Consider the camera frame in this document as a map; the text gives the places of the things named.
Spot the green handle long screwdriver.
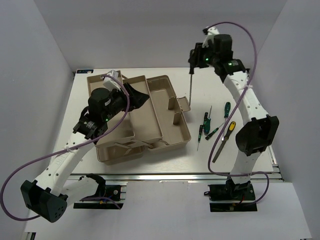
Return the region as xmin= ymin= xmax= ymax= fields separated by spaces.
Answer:
xmin=224 ymin=101 xmax=231 ymax=125

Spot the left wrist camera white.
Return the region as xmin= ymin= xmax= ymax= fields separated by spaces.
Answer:
xmin=100 ymin=70 xmax=121 ymax=92

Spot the blue label sticker left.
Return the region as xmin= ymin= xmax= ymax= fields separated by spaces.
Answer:
xmin=76 ymin=69 xmax=94 ymax=74

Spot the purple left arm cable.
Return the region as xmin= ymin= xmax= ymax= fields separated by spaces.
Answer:
xmin=0 ymin=77 xmax=132 ymax=222

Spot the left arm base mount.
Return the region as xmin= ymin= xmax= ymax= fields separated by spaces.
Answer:
xmin=73 ymin=183 xmax=127 ymax=210

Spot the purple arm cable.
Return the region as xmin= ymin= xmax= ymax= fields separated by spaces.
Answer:
xmin=201 ymin=21 xmax=270 ymax=206
xmin=0 ymin=77 xmax=132 ymax=222

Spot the yellow black handle file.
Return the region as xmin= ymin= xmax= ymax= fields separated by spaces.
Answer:
xmin=212 ymin=121 xmax=236 ymax=163

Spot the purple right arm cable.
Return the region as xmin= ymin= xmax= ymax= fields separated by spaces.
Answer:
xmin=201 ymin=21 xmax=270 ymax=206

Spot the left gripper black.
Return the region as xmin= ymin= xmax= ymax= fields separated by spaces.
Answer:
xmin=102 ymin=82 xmax=150 ymax=122

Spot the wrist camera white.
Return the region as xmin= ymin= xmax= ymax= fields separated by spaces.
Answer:
xmin=100 ymin=70 xmax=121 ymax=92
xmin=202 ymin=26 xmax=220 ymax=48

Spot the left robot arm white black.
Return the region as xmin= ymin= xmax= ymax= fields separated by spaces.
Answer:
xmin=20 ymin=83 xmax=150 ymax=223

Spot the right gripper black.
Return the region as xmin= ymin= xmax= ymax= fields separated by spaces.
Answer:
xmin=187 ymin=42 xmax=219 ymax=69

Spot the large green handle screwdriver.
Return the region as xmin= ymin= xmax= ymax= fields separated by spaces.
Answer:
xmin=203 ymin=106 xmax=212 ymax=135

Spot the yellow black long screwdriver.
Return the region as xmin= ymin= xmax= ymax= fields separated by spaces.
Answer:
xmin=189 ymin=65 xmax=194 ymax=106

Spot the short black green precision screwdriver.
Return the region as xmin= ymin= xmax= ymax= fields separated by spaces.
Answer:
xmin=205 ymin=123 xmax=224 ymax=141

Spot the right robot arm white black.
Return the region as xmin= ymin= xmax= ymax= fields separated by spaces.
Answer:
xmin=188 ymin=33 xmax=279 ymax=200

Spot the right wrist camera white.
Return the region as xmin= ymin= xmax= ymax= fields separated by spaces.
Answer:
xmin=202 ymin=26 xmax=220 ymax=48

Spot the small black green precision screwdriver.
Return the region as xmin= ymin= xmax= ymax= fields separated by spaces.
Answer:
xmin=197 ymin=124 xmax=204 ymax=151

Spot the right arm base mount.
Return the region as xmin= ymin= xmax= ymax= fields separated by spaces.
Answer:
xmin=203 ymin=184 xmax=258 ymax=213

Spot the aluminium front rail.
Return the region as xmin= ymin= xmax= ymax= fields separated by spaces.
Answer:
xmin=68 ymin=172 xmax=283 ymax=181

